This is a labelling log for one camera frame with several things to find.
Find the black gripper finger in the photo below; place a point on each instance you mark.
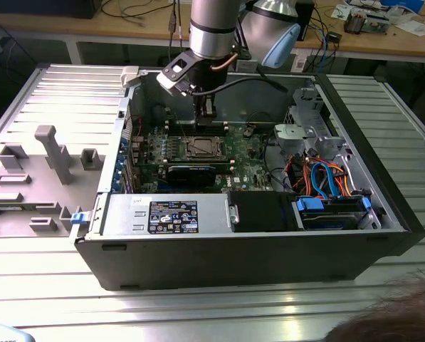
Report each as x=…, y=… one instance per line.
x=200, y=108

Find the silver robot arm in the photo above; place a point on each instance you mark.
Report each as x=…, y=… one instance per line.
x=212, y=39

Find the metal locking lever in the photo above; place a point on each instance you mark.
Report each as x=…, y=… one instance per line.
x=180, y=125

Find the black RAM slot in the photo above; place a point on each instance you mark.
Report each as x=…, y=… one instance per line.
x=222, y=127
x=222, y=124
x=222, y=134
x=222, y=130

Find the CPU socket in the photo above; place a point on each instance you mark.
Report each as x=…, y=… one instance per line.
x=203, y=157

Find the round coin battery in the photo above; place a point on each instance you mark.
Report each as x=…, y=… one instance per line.
x=247, y=133

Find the black graphics card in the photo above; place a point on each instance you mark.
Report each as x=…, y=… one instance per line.
x=191, y=177

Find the green motherboard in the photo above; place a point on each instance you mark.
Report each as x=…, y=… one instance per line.
x=249, y=158

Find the wooden desk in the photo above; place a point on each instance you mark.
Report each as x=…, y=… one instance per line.
x=134, y=25

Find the white label card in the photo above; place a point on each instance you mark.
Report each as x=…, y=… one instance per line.
x=299, y=63

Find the silver metal drive cage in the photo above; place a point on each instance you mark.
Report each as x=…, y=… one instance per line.
x=292, y=137

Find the black upright box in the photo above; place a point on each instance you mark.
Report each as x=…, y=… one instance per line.
x=307, y=18

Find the silver power supply unit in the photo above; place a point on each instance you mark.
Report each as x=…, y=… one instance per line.
x=126, y=213

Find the small black device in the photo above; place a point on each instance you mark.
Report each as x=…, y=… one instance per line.
x=334, y=36

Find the hard disk in blue carrier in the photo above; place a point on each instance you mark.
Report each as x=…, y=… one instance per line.
x=310, y=206

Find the copper coil transformer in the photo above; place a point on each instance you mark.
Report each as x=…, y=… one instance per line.
x=352, y=23

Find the black PC case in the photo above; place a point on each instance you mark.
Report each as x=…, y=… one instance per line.
x=233, y=263

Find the blue plastic latch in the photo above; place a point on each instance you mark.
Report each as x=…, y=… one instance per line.
x=77, y=218

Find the circuit board device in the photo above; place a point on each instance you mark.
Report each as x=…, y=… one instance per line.
x=376, y=23

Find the large black box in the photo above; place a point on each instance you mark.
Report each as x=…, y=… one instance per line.
x=37, y=9

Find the grey parts rack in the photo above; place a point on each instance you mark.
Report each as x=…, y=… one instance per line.
x=37, y=194

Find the blue box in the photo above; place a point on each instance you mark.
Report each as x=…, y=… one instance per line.
x=404, y=4

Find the white papers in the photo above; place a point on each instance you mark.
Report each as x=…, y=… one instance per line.
x=416, y=28

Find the green RAM stick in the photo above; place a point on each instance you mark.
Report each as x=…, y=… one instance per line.
x=5, y=208

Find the person's dark-haired head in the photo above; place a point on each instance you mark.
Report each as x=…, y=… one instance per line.
x=404, y=320

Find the white rounded device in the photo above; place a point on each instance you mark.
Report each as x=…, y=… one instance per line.
x=2, y=333

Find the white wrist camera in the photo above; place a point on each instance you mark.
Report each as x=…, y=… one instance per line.
x=169, y=83

